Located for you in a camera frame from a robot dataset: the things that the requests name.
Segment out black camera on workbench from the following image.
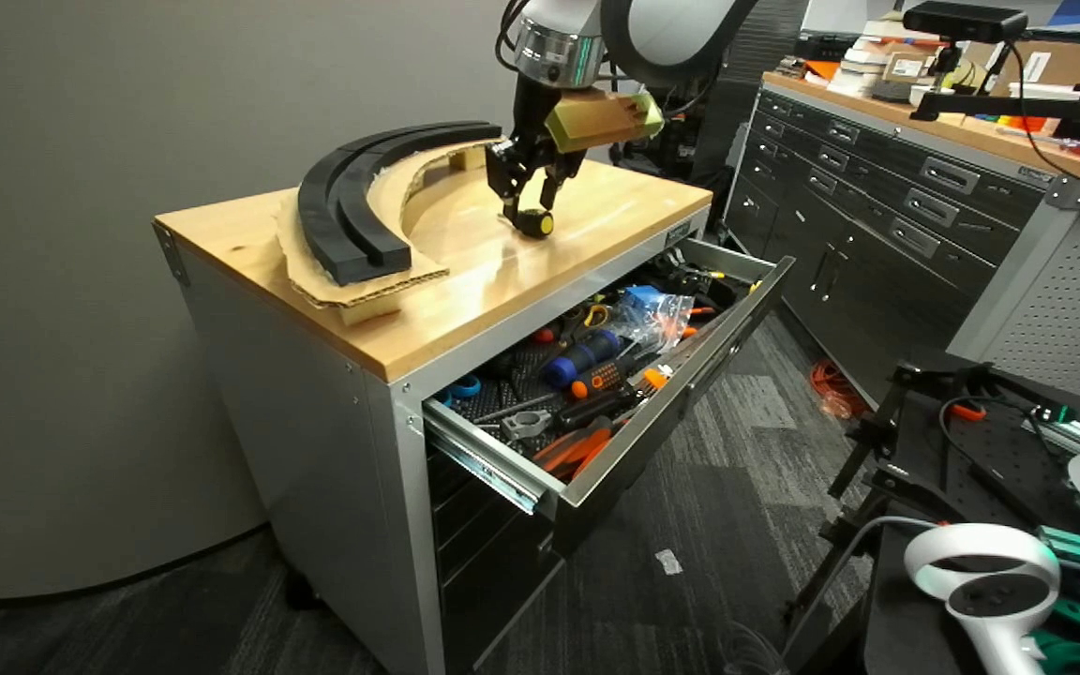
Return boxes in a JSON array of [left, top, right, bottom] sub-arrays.
[[905, 0, 1029, 76]]

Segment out wooden top tool cabinet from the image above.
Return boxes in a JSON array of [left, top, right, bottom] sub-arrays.
[[153, 144, 709, 675]]

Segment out clear plastic bag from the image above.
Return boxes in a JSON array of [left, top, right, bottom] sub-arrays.
[[621, 285, 694, 348]]

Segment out grey pegboard panel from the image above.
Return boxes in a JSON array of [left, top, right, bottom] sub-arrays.
[[949, 198, 1080, 395]]

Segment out orange black bit screwdriver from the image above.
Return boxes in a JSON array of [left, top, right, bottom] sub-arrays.
[[563, 360, 671, 424]]

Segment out orange handled pliers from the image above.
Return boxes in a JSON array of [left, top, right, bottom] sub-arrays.
[[536, 429, 613, 480]]

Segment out black camera tripod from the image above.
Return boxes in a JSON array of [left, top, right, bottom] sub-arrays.
[[783, 365, 1024, 624]]

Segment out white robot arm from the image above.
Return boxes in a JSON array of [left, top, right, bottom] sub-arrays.
[[488, 0, 759, 225]]

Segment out white VR controller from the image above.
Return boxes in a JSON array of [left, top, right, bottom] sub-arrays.
[[905, 523, 1061, 675]]

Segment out wrist camera tan box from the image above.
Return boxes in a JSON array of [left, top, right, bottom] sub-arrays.
[[544, 89, 665, 155]]

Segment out tool drawer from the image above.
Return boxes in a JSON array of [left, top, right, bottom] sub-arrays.
[[424, 236, 791, 519]]

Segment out black curved foam track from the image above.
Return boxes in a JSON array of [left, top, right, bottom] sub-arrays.
[[295, 119, 499, 285]]

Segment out yellow black screwdriver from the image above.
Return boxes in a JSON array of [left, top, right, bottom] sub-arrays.
[[506, 206, 556, 239]]

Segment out blue black handled screwdriver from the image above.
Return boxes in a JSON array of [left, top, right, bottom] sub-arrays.
[[539, 329, 621, 386]]

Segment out curved wooden board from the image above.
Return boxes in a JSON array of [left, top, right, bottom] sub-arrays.
[[273, 119, 499, 323]]

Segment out black drawer workbench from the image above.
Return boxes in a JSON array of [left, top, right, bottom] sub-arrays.
[[728, 76, 1080, 398]]

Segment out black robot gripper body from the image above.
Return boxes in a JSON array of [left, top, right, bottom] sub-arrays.
[[484, 85, 586, 218]]

